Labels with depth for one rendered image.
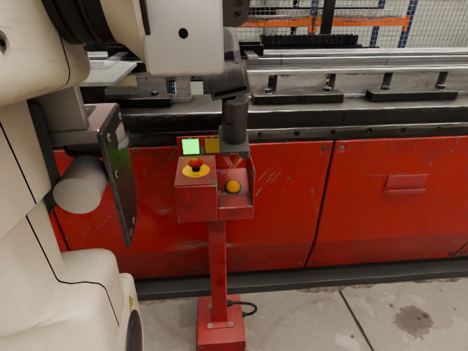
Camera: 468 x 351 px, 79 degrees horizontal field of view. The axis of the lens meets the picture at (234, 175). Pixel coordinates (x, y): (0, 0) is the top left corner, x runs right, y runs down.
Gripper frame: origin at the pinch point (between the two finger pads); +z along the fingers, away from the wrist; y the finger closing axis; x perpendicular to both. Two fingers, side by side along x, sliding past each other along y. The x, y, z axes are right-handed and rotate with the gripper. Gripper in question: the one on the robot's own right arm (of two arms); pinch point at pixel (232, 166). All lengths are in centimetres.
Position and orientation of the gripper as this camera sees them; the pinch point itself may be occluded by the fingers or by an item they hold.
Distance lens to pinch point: 73.2
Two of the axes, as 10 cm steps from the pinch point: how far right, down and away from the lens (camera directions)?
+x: -10.0, 0.4, -0.9
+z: -0.3, 7.1, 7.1
